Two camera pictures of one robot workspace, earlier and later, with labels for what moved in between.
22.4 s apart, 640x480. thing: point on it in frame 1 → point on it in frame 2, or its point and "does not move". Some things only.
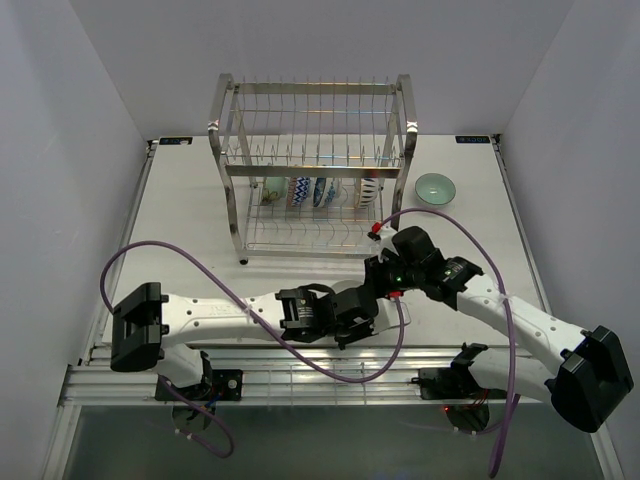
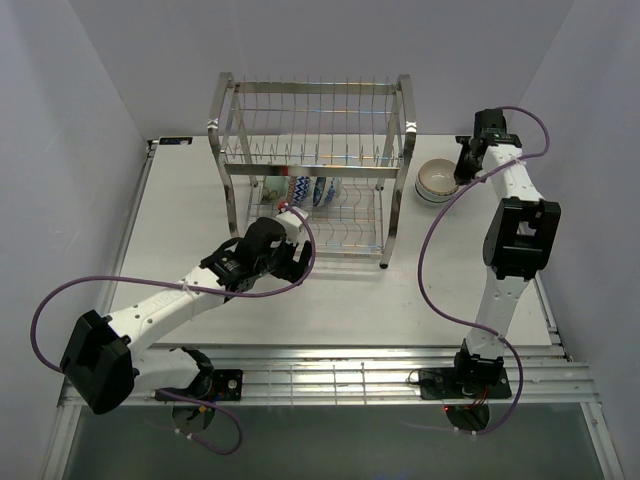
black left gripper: [366, 330] → [293, 271]
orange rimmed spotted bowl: [368, 191] → [438, 176]
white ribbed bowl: [346, 285] → [430, 197]
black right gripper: [374, 272] → [462, 175]
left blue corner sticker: [176, 141] does not move
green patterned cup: [275, 188] does not move
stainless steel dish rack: [313, 168] does not move
